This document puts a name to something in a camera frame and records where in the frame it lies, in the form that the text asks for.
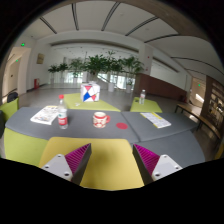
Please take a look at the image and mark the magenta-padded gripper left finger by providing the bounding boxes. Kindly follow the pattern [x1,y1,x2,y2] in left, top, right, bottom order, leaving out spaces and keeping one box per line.
[40,143,93,186]

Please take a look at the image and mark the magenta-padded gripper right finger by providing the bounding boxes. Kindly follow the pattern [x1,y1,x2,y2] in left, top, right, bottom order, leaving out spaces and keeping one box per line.
[132,143,184,185]

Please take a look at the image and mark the clear red-capped water bottle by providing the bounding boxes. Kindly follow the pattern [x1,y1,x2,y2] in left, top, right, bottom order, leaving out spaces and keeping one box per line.
[57,94,69,130]

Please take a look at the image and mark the small clear water bottle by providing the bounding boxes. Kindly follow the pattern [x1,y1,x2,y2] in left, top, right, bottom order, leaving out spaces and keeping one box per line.
[138,89,147,106]

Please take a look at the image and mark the yellow and white leaflet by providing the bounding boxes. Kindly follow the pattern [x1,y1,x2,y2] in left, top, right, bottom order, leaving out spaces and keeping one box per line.
[139,111,172,129]

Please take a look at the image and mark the colourful printed magazine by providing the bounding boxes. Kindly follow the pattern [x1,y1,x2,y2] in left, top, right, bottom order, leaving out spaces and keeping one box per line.
[29,105,61,126]

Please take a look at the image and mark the flat round red coaster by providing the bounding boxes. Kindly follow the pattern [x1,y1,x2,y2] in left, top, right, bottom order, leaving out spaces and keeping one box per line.
[115,122,129,131]

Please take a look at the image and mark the red and white mug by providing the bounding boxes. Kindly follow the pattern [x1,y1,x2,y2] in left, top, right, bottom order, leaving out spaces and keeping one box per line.
[92,111,111,129]

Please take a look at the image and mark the small yellow-green low table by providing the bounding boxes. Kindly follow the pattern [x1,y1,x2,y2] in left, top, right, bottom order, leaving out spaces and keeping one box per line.
[129,96,163,114]

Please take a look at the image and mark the wooden bench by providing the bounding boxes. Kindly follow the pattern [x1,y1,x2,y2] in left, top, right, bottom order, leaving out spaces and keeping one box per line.
[174,102,223,141]

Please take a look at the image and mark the large yellow-green low table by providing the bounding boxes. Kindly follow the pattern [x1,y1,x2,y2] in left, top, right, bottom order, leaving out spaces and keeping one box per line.
[63,92,122,113]

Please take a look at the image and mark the yellow-green seat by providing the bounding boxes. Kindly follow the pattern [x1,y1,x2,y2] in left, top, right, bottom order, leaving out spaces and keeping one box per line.
[0,98,20,123]

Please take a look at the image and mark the white box with coloured triangles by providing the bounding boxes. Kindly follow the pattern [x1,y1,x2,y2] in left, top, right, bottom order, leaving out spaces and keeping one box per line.
[79,81,101,103]

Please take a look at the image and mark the wooden shelf unit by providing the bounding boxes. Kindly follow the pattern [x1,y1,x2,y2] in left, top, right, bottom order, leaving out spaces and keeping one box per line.
[201,76,224,134]

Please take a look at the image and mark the black bag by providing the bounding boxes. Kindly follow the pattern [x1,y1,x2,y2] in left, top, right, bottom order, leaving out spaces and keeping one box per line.
[6,91,19,104]

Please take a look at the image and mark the group of potted green plants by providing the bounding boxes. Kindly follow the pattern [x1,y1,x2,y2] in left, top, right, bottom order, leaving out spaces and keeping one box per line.
[47,51,145,94]

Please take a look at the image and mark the framed wall picture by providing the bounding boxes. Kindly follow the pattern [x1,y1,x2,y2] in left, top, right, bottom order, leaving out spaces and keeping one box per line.
[36,53,45,65]

